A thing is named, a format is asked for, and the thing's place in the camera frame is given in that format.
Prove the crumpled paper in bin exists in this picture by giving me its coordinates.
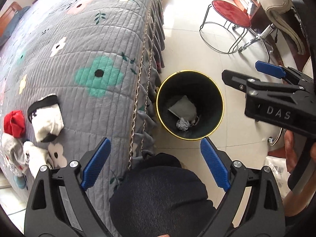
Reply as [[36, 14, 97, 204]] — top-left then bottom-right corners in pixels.
[[176, 118, 195, 132]]

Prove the grey patterned sock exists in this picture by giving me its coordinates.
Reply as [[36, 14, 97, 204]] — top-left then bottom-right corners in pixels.
[[1, 133, 28, 177]]

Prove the black gold-rimmed trash bin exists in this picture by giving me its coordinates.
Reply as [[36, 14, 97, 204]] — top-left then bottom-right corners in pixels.
[[156, 70, 224, 141]]

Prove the dark blue pillow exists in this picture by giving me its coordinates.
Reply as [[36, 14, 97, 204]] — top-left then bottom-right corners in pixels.
[[0, 6, 31, 47]]

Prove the red round metal stool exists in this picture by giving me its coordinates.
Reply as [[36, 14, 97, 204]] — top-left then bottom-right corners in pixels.
[[199, 0, 251, 54]]

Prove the dark trouser knee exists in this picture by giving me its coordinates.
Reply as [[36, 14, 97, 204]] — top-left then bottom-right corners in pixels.
[[109, 153, 216, 236]]

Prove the wooden headboard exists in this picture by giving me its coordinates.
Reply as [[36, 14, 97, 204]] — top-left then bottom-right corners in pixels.
[[0, 2, 22, 36]]

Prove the grey floral quilted bedspread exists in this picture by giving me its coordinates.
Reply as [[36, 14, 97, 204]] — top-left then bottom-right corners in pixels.
[[1, 0, 165, 236]]

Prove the red sock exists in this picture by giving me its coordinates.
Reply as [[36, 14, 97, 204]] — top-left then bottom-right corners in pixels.
[[4, 110, 26, 138]]

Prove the beige swivel office chair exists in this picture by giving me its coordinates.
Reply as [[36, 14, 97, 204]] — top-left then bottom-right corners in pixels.
[[238, 0, 308, 67]]

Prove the flat paper in bin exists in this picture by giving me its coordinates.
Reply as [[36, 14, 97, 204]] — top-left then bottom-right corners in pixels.
[[168, 95, 197, 121]]

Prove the blue rubber ball toy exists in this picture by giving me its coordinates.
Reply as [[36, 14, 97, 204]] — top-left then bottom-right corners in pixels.
[[14, 176, 27, 189]]

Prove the black white sock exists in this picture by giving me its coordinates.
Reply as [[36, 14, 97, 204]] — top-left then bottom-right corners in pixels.
[[23, 141, 54, 178], [27, 94, 64, 142]]

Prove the person's right hand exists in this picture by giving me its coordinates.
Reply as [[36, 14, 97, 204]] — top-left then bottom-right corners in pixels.
[[284, 130, 298, 173]]

